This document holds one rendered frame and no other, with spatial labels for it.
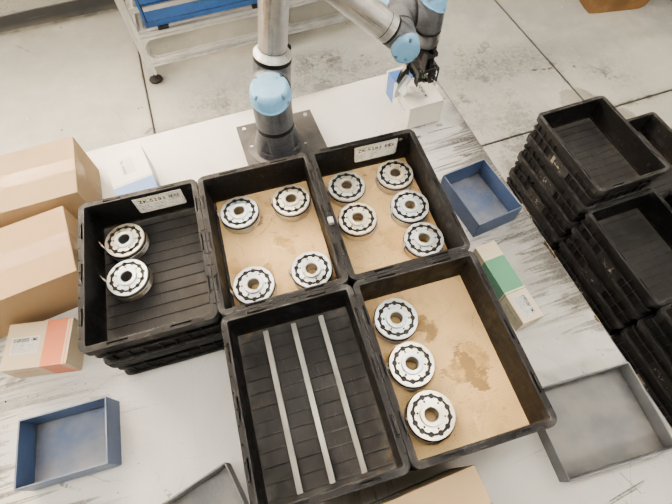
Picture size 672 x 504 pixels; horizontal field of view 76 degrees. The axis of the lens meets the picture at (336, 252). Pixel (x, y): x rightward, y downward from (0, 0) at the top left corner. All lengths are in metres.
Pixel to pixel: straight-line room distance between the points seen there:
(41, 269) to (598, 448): 1.42
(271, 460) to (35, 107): 2.69
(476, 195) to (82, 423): 1.25
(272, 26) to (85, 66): 2.19
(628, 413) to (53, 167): 1.66
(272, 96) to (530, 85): 2.00
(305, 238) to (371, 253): 0.18
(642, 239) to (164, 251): 1.69
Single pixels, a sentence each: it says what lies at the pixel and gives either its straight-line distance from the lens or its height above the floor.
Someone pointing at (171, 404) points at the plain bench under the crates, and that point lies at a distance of 1.22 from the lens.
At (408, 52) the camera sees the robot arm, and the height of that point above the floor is 1.08.
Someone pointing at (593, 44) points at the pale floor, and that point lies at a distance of 3.46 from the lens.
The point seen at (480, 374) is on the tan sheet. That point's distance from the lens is 1.06.
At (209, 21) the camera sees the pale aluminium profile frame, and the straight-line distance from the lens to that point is 2.88.
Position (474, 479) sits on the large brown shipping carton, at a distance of 0.96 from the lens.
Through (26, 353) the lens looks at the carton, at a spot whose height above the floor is 0.77.
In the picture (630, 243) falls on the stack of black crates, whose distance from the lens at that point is 1.98.
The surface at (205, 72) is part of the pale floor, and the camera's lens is 3.03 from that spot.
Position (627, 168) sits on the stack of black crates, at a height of 0.49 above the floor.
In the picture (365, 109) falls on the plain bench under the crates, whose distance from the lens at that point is 1.64.
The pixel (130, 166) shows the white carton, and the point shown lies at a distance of 1.50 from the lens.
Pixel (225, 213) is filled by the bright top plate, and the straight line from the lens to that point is 1.20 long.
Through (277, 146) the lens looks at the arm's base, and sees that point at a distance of 1.39.
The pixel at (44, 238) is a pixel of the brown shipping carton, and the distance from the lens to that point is 1.37.
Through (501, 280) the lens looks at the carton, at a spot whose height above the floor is 0.76.
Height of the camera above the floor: 1.82
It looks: 62 degrees down
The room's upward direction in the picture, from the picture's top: 2 degrees counter-clockwise
